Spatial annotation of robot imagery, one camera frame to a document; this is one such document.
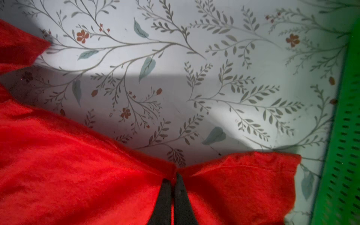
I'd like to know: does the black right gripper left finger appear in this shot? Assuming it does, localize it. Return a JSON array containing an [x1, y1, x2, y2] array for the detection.
[[147, 179, 172, 225]]

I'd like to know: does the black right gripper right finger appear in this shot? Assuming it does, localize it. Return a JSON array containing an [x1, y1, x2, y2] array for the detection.
[[174, 173, 199, 225]]

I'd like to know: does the red t-shirt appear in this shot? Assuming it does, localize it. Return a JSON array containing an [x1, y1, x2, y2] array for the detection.
[[0, 19, 302, 225]]

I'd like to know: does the green plastic laundry basket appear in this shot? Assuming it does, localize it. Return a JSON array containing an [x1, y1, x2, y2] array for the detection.
[[311, 21, 360, 225]]

